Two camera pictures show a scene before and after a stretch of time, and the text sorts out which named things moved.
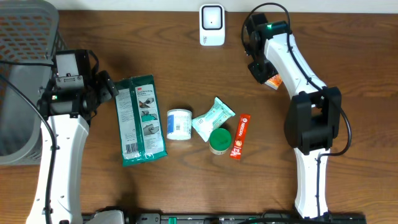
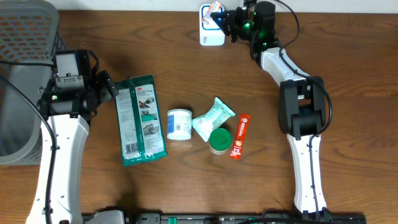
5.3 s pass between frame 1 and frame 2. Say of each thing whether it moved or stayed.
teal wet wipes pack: stayed
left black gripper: stayed
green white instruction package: stayed
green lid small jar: stayed
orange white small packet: moved
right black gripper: moved
